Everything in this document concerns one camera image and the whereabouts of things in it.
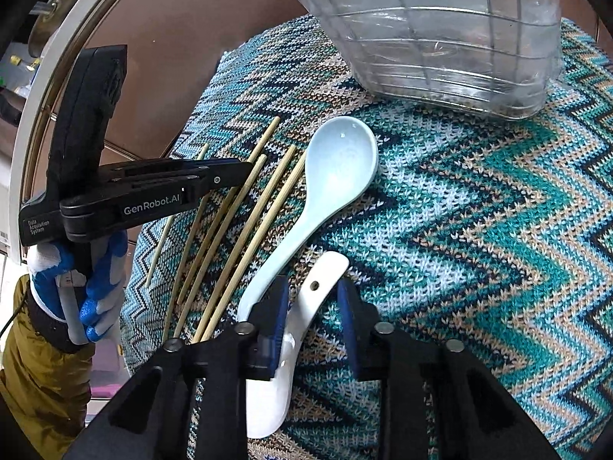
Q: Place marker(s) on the white ceramic spoon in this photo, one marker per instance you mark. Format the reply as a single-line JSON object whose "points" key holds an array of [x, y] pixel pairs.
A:
{"points": [[270, 402]]}

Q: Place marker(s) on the person's left forearm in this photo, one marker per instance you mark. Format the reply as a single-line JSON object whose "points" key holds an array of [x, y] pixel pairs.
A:
{"points": [[38, 378]]}

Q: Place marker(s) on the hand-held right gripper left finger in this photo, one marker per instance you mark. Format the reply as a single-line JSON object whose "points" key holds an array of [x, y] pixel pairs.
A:
{"points": [[278, 326]]}

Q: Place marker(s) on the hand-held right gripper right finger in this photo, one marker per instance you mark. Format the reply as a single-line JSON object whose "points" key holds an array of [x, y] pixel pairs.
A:
{"points": [[347, 330]]}

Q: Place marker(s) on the person's left hand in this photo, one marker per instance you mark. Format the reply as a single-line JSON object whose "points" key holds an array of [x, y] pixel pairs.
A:
{"points": [[108, 278]]}

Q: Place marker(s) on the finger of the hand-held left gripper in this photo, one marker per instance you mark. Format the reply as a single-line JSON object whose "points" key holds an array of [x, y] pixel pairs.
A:
{"points": [[225, 178], [215, 164]]}

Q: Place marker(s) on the bamboo chopstick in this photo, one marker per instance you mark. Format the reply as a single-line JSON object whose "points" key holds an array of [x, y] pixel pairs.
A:
{"points": [[291, 177], [282, 165], [160, 254], [239, 199], [266, 136]]}

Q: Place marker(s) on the curved frame with gold edge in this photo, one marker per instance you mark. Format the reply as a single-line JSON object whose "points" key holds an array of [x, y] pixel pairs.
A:
{"points": [[24, 163]]}

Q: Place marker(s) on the light blue ceramic spoon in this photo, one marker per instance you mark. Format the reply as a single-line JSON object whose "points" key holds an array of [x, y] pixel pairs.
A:
{"points": [[342, 158]]}

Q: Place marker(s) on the zigzag knitted cloth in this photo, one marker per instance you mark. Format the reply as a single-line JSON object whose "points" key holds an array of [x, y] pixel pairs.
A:
{"points": [[455, 230]]}

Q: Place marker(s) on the steel pot lid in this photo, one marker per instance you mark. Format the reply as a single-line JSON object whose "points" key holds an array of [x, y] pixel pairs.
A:
{"points": [[44, 28]]}

